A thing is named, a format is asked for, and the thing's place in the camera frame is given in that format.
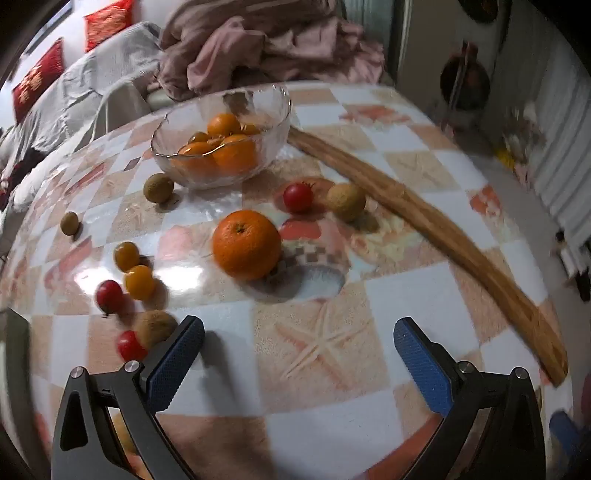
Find brown longan beside bowl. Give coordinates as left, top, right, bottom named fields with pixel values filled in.
left=142, top=173, right=174, bottom=204

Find large orange on table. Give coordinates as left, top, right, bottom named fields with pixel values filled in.
left=211, top=210, right=283, bottom=281

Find red cherry tomato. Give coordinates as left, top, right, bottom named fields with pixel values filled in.
left=95, top=280, right=124, bottom=315
left=283, top=182, right=314, bottom=214

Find grey white bedding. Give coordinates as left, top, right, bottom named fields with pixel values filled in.
left=1, top=21, right=162, bottom=211

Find small brown longan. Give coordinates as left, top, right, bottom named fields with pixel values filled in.
left=60, top=211, right=80, bottom=237

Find orange in bowl left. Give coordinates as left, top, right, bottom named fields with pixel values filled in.
left=171, top=141, right=217, bottom=178

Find red cushion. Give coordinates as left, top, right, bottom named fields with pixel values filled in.
left=12, top=38, right=64, bottom=124

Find dark yellow cherry tomato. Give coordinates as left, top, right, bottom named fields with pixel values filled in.
left=113, top=241, right=140, bottom=272

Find orange in bowl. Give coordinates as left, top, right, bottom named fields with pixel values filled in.
left=171, top=141, right=217, bottom=178
left=213, top=134, right=257, bottom=175
left=206, top=113, right=242, bottom=138

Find bright yellow cherry tomato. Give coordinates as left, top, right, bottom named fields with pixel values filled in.
left=123, top=265, right=155, bottom=301

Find clear glass bowl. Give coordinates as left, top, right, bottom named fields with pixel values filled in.
left=150, top=85, right=293, bottom=190

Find orange in bowl right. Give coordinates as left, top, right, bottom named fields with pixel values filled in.
left=213, top=134, right=257, bottom=175

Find pink crumpled blanket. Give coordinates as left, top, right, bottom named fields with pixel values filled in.
left=155, top=1, right=385, bottom=101

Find long wooden stick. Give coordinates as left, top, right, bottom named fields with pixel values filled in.
left=287, top=127, right=569, bottom=387

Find orange in bowl top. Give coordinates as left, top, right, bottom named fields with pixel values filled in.
left=206, top=113, right=242, bottom=138

